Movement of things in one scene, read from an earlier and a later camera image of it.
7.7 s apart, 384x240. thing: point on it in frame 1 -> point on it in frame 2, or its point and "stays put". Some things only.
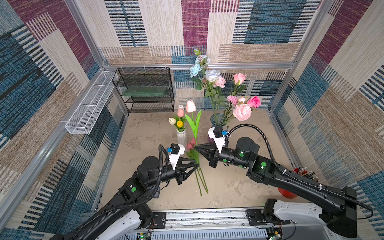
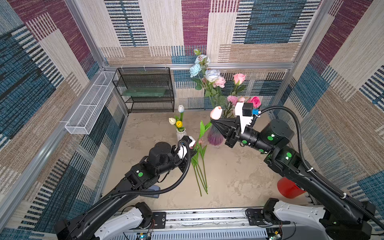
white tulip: (172, 120) stays put
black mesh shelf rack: (146, 88) stays put
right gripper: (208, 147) -> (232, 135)
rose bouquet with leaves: (209, 81) stays put
